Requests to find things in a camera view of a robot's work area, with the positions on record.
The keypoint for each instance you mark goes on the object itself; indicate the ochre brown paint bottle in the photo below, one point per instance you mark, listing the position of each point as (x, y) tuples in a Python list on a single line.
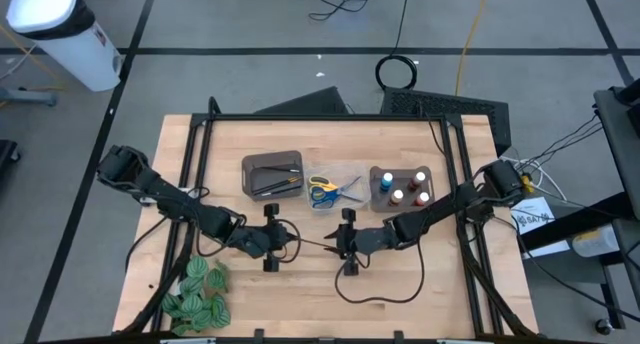
[(396, 197)]

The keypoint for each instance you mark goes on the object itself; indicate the blue paint bottle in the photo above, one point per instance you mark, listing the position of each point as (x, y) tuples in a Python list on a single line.
[(386, 181)]

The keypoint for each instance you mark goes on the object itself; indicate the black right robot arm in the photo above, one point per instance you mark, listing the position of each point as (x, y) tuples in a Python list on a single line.
[(450, 206)]

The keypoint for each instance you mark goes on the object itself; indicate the white plastic canister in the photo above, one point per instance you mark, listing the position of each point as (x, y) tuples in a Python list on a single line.
[(595, 241)]

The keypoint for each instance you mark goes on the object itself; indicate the artificial green leafy plant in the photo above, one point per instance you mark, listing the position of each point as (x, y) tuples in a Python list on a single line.
[(197, 304)]

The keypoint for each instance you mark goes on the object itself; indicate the black equipment cart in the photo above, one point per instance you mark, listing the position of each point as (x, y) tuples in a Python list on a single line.
[(617, 129)]

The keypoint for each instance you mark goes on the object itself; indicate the dark brown-red paint bottle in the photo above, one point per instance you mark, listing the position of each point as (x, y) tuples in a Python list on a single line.
[(417, 180)]

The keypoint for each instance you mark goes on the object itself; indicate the white printed paper sheet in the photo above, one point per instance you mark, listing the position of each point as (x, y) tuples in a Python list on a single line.
[(537, 216)]

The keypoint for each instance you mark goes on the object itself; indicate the black paintbrush silver ferrule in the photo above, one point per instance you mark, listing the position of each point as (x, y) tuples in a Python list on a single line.
[(280, 169)]

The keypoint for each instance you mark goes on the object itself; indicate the dark grey plastic bin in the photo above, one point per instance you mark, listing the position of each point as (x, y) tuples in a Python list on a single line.
[(405, 176), (270, 159)]

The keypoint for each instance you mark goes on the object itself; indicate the black floor equipment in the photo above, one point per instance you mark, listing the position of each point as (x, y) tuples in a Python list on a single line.
[(7, 154)]

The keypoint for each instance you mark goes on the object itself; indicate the clear plastic bin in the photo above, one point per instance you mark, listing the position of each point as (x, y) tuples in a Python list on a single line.
[(350, 209)]

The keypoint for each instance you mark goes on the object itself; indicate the black paintbrush gold ferrule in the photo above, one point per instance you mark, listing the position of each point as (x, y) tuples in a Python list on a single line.
[(315, 242), (277, 185), (280, 190)]

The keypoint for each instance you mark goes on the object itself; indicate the white trash can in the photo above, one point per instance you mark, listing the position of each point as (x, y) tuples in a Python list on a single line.
[(75, 54)]

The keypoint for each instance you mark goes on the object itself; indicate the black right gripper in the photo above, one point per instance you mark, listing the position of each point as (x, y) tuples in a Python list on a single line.
[(370, 241)]

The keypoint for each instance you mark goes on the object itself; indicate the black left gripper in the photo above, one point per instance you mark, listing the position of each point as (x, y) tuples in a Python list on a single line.
[(260, 241)]

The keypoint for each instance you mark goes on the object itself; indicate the grey metal stand foot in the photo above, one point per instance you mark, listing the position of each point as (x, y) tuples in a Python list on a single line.
[(30, 96)]

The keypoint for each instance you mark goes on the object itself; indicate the black aluminium rig frame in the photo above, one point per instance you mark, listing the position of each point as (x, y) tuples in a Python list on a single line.
[(325, 117)]

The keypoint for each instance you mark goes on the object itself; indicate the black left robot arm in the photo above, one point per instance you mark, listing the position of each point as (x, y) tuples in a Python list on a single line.
[(170, 199)]

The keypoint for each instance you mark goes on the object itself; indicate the black flat panel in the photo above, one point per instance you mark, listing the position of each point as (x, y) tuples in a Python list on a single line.
[(315, 104)]

